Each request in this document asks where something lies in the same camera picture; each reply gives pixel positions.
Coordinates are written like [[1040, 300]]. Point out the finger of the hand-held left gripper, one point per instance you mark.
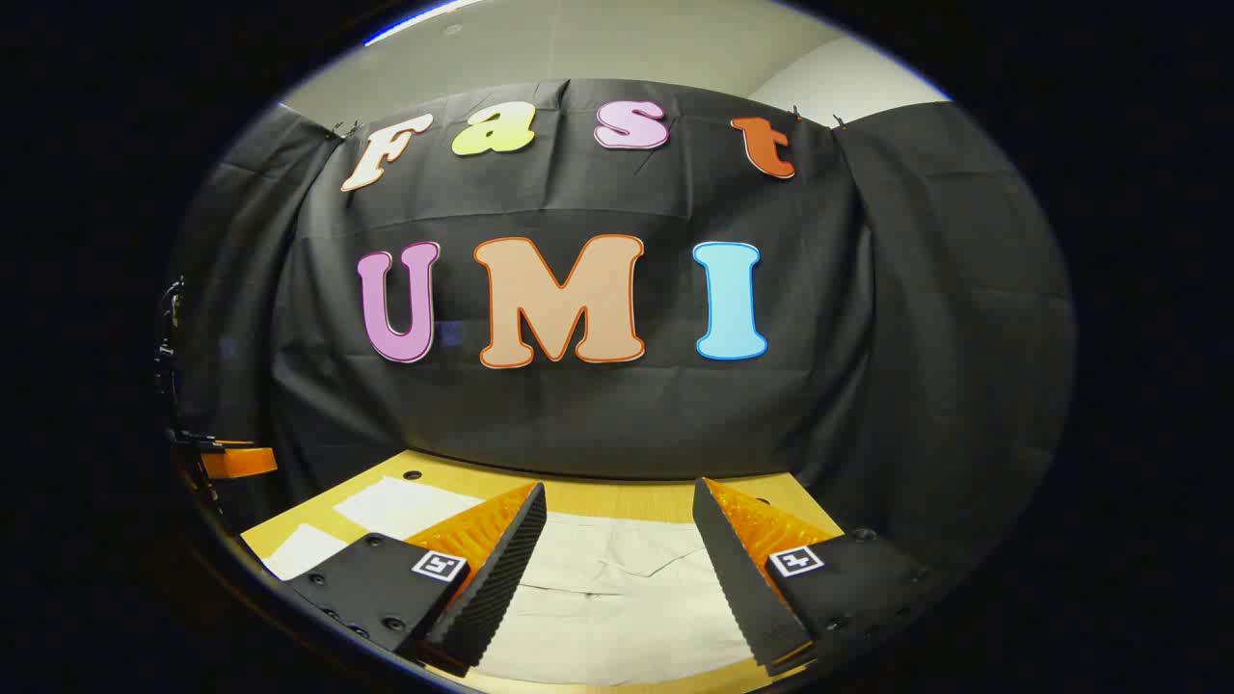
[[241, 462]]

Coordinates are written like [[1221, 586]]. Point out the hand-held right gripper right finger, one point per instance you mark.
[[737, 578]]

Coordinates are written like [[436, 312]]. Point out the black backdrop cloth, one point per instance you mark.
[[617, 414]]

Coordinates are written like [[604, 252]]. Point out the white jeans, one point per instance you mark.
[[607, 607]]

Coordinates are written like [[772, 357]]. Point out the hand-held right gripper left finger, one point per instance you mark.
[[501, 578]]

